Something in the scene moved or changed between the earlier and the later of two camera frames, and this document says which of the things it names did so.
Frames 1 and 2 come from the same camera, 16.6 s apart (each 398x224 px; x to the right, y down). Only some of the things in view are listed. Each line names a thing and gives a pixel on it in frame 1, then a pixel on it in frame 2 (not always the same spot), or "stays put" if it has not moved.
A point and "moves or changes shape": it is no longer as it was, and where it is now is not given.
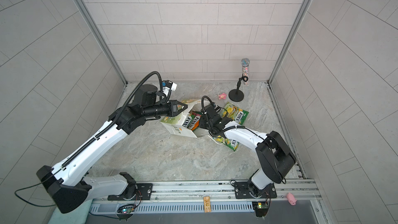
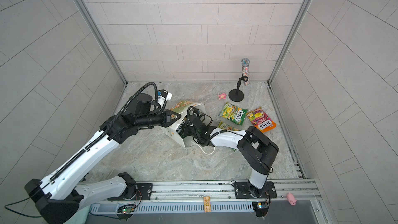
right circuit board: (261, 208) stays put
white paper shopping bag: (174, 123) moves or changes shape
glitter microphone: (245, 63) stays put
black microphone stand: (237, 95) stays put
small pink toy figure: (223, 96) stays put
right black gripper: (202, 119) -> (185, 130)
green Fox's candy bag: (234, 113) stays put
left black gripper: (172, 109) -> (168, 121)
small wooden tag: (207, 205) stays put
